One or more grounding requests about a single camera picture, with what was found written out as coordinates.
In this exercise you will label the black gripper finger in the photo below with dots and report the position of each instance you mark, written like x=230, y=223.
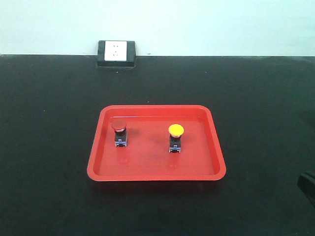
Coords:
x=306, y=183

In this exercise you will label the yellow mushroom push button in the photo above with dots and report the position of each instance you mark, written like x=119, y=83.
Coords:
x=175, y=133

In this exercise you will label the red mushroom push button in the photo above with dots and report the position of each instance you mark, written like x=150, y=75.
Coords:
x=119, y=127

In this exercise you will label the red plastic tray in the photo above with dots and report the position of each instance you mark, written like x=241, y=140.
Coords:
x=147, y=155

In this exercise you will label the white socket black housing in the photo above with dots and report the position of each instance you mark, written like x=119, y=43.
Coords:
x=111, y=53

